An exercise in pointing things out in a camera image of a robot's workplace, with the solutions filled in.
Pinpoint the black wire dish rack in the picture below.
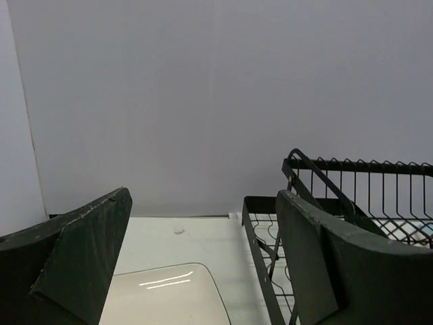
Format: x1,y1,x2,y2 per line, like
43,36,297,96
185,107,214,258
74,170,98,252
242,149,432,324

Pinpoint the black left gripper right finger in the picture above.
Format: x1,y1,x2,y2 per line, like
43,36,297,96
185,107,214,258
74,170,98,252
276,190,432,324

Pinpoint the white rectangular plate black rim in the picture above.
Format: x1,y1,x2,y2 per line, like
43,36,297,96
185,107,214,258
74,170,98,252
99,263,231,325

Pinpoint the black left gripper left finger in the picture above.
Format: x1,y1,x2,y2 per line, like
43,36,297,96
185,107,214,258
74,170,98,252
1,188,133,324

